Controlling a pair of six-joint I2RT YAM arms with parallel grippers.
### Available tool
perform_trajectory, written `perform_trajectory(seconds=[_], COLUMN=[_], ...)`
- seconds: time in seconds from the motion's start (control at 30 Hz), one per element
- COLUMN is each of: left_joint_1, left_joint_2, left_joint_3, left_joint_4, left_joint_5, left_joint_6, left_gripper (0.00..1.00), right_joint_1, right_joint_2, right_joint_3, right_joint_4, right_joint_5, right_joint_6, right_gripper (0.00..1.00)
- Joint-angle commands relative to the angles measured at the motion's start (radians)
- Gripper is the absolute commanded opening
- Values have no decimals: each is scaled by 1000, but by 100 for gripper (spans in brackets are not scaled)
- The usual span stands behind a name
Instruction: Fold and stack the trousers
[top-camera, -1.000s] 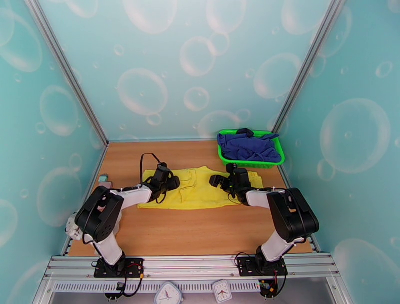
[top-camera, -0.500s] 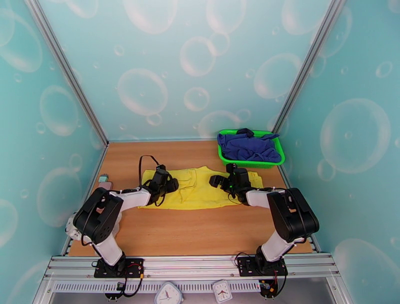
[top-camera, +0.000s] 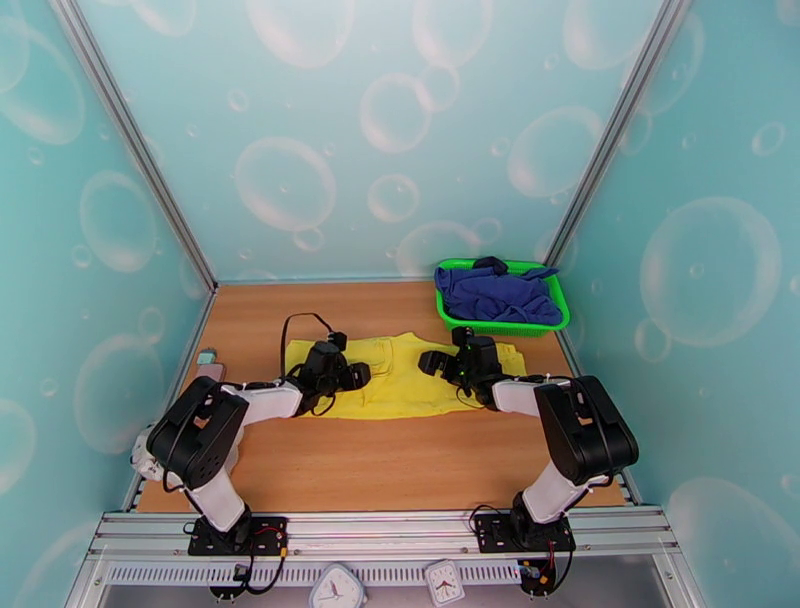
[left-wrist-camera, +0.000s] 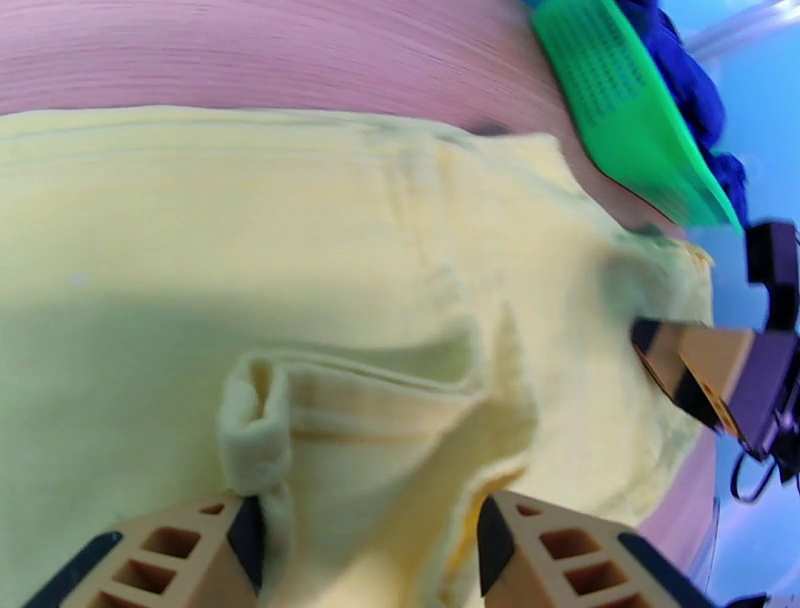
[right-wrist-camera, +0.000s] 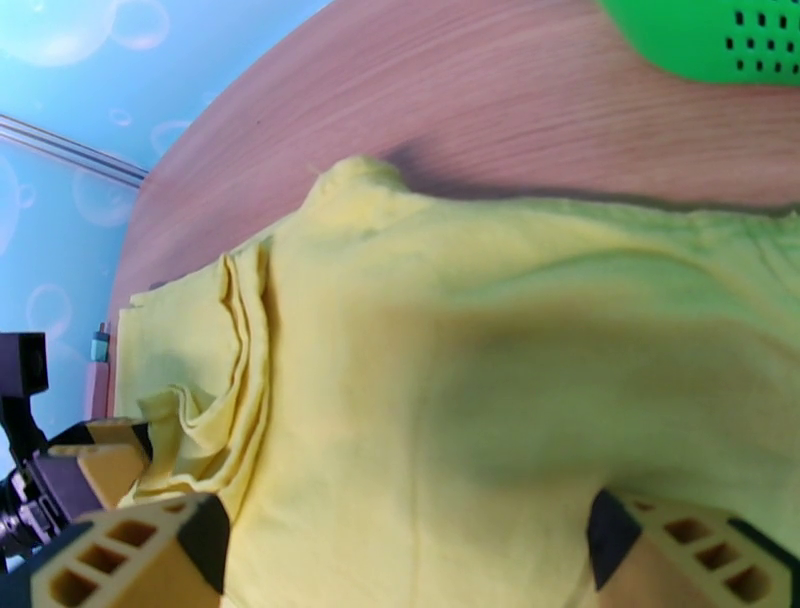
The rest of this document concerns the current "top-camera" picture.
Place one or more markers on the yellow trousers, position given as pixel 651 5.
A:
pixel 400 387

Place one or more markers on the green plastic basket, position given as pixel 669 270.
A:
pixel 500 329

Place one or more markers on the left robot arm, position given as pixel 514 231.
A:
pixel 194 437

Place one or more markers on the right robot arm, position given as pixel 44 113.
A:
pixel 587 437

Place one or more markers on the blue trousers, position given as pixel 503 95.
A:
pixel 494 297

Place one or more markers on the small pink item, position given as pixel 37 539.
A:
pixel 211 372

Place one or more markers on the small teal item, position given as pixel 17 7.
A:
pixel 207 358

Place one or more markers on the white crumpled cloth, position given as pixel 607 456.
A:
pixel 140 459

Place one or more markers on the white rounded clock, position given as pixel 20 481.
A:
pixel 337 587

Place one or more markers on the white square clock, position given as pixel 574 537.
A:
pixel 445 582

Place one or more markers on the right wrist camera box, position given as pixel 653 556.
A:
pixel 463 336

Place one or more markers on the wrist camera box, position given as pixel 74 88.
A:
pixel 463 336
pixel 337 341

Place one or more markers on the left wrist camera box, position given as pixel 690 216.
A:
pixel 337 341

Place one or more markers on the aluminium frame rail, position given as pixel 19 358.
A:
pixel 375 531

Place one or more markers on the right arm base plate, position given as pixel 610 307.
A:
pixel 494 534

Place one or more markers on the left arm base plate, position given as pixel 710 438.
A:
pixel 269 537

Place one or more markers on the aluminium frame post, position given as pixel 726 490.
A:
pixel 132 137
pixel 612 140

